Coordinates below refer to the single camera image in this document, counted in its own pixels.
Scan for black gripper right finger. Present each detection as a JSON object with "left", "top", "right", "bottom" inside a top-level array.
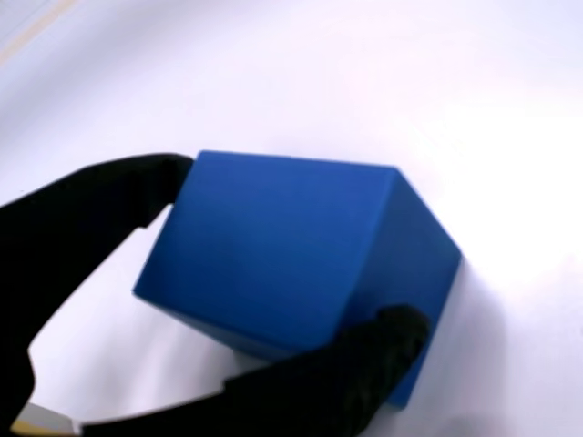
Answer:
[{"left": 81, "top": 305, "right": 430, "bottom": 437}]

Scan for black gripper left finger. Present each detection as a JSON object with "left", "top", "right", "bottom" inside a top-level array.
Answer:
[{"left": 0, "top": 152, "right": 196, "bottom": 437}]

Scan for blue block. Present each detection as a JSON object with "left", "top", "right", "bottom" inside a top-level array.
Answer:
[{"left": 131, "top": 149, "right": 464, "bottom": 409}]

